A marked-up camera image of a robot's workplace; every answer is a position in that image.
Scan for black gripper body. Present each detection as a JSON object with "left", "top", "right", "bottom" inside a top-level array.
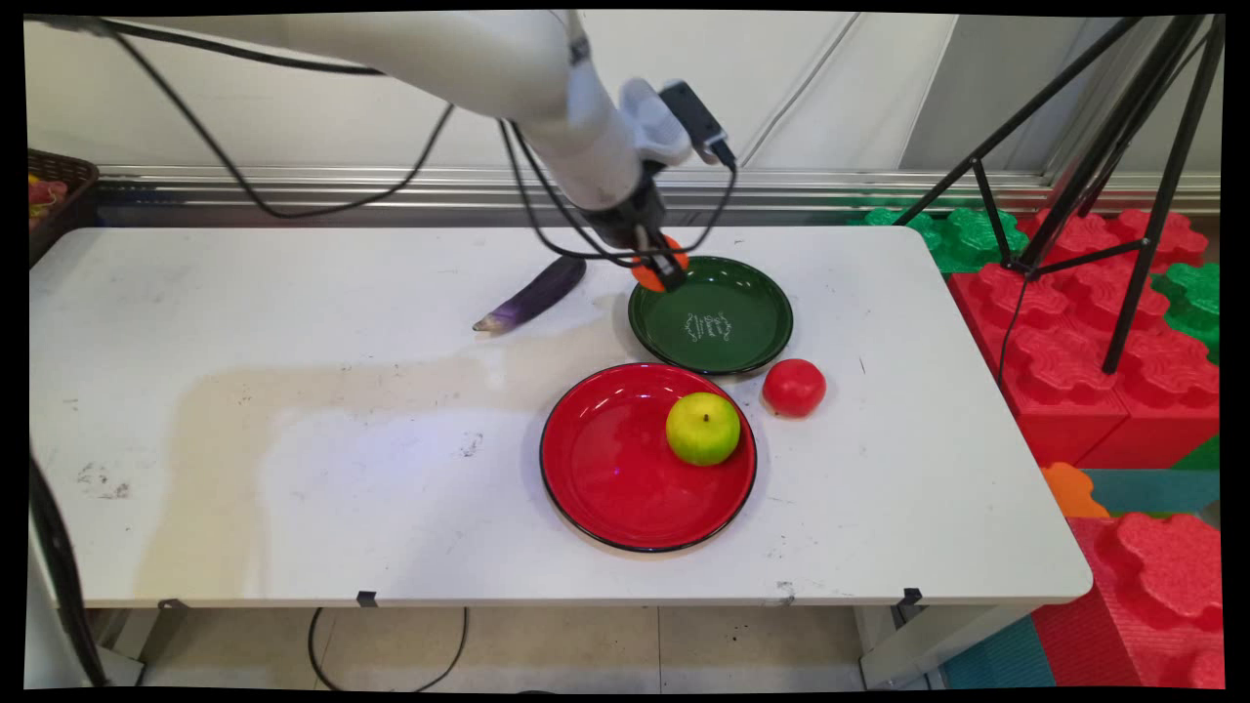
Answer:
[{"left": 584, "top": 181, "right": 671, "bottom": 253}]

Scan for orange toy carrot piece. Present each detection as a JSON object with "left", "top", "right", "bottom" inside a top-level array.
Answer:
[{"left": 630, "top": 232, "right": 690, "bottom": 292}]

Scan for purple toy eggplant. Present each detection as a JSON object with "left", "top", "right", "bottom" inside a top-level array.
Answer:
[{"left": 473, "top": 256, "right": 588, "bottom": 333}]

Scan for dark green plate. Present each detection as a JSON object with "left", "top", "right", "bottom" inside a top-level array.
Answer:
[{"left": 628, "top": 256, "right": 795, "bottom": 377}]

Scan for green toy apple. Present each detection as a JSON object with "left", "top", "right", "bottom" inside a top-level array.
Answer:
[{"left": 666, "top": 392, "right": 742, "bottom": 467}]

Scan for red toy tomato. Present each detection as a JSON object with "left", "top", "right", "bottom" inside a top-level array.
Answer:
[{"left": 762, "top": 358, "right": 828, "bottom": 420}]

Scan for red plate black rim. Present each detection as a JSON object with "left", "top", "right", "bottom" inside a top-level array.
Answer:
[{"left": 540, "top": 362, "right": 759, "bottom": 554}]

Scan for green foam block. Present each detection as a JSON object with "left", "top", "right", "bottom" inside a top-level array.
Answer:
[
  {"left": 848, "top": 200, "right": 1031, "bottom": 274},
  {"left": 1152, "top": 262, "right": 1222, "bottom": 364}
]

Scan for large red foam block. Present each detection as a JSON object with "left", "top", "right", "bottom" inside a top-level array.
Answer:
[{"left": 949, "top": 208, "right": 1222, "bottom": 470}]

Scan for white table leg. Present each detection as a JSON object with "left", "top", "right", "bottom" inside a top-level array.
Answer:
[{"left": 857, "top": 603, "right": 1038, "bottom": 689}]

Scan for orange foam piece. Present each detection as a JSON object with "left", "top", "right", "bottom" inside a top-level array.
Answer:
[{"left": 1040, "top": 462, "right": 1111, "bottom": 520}]

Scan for black tripod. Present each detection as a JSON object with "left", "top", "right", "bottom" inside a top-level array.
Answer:
[{"left": 894, "top": 15, "right": 1227, "bottom": 377}]

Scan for teal foam mat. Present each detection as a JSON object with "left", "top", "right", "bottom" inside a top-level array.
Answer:
[
  {"left": 1079, "top": 469, "right": 1222, "bottom": 517},
  {"left": 942, "top": 615, "right": 1058, "bottom": 689}
]

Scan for dark woven basket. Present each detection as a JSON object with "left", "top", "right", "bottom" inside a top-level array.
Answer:
[{"left": 27, "top": 148, "right": 101, "bottom": 267}]

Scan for toy fruits in basket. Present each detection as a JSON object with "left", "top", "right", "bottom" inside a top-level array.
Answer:
[{"left": 27, "top": 174, "right": 69, "bottom": 230}]

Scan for grey table leg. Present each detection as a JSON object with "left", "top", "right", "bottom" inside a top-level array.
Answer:
[{"left": 98, "top": 599, "right": 188, "bottom": 686}]

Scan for black camera cable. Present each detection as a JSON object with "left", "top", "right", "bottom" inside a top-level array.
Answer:
[{"left": 500, "top": 119, "right": 739, "bottom": 268}]

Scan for black wrist camera white mount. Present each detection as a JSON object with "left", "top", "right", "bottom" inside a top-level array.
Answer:
[{"left": 620, "top": 78, "right": 735, "bottom": 169}]

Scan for aluminium wall rail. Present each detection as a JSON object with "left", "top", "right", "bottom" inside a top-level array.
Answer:
[{"left": 98, "top": 164, "right": 1222, "bottom": 218}]

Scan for long black arm cable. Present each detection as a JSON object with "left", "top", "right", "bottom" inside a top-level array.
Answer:
[{"left": 27, "top": 15, "right": 457, "bottom": 221}]

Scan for black floor cable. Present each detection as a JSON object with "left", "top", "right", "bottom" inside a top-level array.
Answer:
[{"left": 308, "top": 607, "right": 470, "bottom": 692}]

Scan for thick black cable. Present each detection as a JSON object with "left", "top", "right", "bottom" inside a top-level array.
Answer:
[{"left": 27, "top": 454, "right": 110, "bottom": 686}]

